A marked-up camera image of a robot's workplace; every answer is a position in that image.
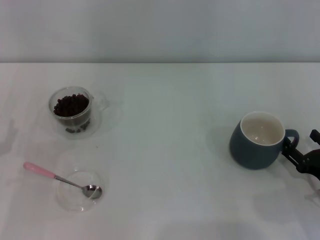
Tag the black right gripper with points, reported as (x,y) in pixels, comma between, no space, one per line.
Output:
(311,162)

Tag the dark grey ceramic mug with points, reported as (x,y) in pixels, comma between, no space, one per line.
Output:
(247,152)

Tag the loose spilled coffee beans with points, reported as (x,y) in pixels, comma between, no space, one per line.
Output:
(83,127)

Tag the clear glass cup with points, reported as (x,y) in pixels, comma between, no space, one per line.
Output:
(73,122)

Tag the coffee beans heap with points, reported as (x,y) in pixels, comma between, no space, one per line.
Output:
(71,105)

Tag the clear glass saucer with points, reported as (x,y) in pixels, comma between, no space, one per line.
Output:
(96,128)

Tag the small clear glass dish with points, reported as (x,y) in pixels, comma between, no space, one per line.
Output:
(75,201)

